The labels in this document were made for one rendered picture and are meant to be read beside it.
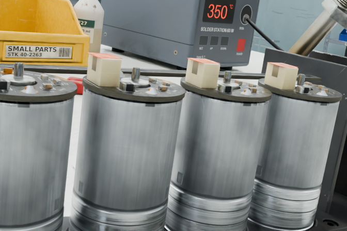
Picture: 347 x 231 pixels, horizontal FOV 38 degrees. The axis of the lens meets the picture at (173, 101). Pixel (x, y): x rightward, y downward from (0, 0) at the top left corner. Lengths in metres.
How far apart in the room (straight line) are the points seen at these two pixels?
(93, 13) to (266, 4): 5.17
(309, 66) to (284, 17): 5.32
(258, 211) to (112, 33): 0.46
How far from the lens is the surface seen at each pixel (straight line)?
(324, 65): 0.21
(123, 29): 0.58
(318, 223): 0.17
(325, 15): 0.23
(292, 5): 5.49
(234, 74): 0.16
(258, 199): 0.15
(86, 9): 0.54
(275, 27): 5.59
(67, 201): 0.20
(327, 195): 0.21
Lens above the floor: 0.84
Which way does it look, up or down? 13 degrees down
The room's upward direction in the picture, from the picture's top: 8 degrees clockwise
